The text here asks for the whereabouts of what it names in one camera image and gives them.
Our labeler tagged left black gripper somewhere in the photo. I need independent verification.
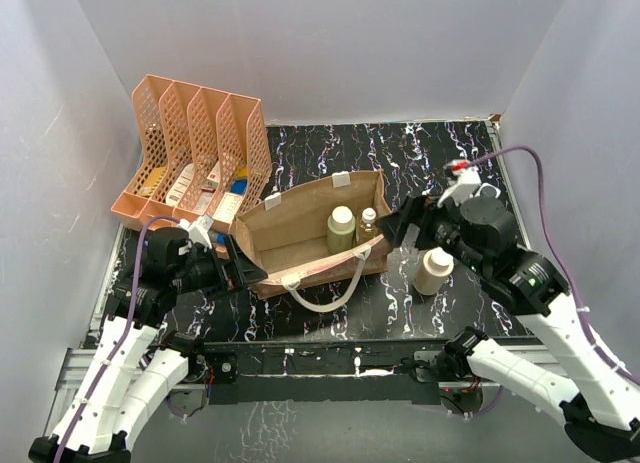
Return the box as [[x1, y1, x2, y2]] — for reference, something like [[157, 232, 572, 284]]
[[172, 234, 267, 300]]

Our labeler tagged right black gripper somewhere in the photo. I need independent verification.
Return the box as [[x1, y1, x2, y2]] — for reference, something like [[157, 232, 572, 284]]
[[374, 189, 487, 275]]

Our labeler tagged brown canvas tote bag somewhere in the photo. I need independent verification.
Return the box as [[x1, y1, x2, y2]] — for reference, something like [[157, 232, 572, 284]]
[[232, 170, 392, 313]]

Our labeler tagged white bottle with black cap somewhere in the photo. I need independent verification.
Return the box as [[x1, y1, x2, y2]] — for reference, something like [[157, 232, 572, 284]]
[[478, 183, 501, 199]]

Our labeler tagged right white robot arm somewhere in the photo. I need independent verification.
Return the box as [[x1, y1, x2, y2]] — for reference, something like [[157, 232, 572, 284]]
[[377, 196, 639, 462]]

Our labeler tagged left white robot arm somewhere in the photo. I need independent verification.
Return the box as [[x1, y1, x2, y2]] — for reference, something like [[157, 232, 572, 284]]
[[28, 219, 267, 462]]

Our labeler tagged small clear bottle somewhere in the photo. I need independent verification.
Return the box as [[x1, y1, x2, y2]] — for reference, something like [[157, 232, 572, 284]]
[[355, 207, 377, 245]]

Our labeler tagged blue white small box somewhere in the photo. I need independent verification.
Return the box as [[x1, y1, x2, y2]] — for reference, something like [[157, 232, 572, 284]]
[[208, 231, 229, 247]]

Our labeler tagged green bottle with beige cap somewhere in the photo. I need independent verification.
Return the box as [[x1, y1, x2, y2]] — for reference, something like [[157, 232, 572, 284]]
[[327, 206, 356, 254]]

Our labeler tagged blue yellow item in organizer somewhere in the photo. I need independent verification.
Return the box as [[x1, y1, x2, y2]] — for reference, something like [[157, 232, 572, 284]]
[[229, 166, 248, 195]]

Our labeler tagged white red box in organizer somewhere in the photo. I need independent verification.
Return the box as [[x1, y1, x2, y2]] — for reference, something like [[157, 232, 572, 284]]
[[201, 162, 221, 193]]

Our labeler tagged yellow box in organizer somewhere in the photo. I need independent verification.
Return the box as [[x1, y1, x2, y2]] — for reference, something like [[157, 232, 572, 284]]
[[137, 166, 167, 198]]

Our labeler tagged pink plastic file organizer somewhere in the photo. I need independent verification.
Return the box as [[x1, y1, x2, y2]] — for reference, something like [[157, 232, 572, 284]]
[[111, 75, 272, 233]]

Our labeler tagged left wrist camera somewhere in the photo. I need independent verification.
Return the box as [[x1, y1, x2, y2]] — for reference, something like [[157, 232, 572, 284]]
[[178, 214, 213, 249]]

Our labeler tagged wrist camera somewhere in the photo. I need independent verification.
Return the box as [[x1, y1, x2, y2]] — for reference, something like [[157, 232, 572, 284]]
[[178, 214, 213, 249], [437, 160, 481, 208]]

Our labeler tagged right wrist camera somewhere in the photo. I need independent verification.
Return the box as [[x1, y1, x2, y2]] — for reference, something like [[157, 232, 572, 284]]
[[437, 160, 481, 208]]

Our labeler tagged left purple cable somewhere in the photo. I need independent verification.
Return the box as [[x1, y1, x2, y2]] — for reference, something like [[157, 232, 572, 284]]
[[52, 215, 201, 463]]

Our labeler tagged black front rail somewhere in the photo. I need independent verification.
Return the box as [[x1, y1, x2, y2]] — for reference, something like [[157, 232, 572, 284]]
[[201, 339, 445, 405]]

